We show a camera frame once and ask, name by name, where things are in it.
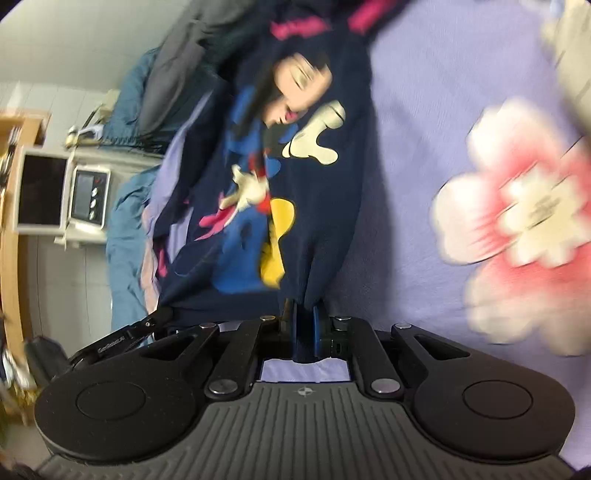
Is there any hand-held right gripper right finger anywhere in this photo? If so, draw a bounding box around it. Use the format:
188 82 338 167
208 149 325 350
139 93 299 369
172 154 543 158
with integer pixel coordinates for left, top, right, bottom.
313 302 470 400

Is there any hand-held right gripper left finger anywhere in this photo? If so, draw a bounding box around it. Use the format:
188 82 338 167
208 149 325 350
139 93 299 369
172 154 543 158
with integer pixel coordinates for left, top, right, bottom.
139 299 310 400

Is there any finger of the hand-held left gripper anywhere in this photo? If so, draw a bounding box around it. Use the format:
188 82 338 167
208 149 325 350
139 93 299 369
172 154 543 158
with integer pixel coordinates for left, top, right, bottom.
134 307 174 334

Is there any navy cartoon print shirt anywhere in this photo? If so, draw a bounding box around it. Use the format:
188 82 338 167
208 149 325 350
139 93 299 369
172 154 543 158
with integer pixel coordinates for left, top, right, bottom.
153 0 417 361

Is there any black bag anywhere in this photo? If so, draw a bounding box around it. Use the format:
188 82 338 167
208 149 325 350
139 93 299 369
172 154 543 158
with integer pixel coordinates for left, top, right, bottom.
23 335 71 389

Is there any blue duvet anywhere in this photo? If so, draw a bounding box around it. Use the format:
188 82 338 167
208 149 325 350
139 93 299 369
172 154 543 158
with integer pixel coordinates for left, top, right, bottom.
104 46 186 334

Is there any wooden shelf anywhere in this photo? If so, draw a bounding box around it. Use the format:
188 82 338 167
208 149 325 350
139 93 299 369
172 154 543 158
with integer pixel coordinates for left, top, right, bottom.
0 108 51 352

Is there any white framed dark screen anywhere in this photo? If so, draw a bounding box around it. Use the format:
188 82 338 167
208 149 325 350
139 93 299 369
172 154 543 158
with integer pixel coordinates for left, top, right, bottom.
13 149 71 234

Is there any purple floral bed sheet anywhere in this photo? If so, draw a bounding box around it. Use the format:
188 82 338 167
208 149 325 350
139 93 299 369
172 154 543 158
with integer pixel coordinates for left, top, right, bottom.
141 0 591 467

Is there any grey cloth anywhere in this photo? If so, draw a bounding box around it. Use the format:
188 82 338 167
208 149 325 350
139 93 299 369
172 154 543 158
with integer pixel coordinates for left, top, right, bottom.
137 0 260 136

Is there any cream polka dot garment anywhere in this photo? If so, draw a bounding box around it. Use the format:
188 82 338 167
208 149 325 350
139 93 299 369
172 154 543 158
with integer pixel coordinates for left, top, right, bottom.
539 0 591 121

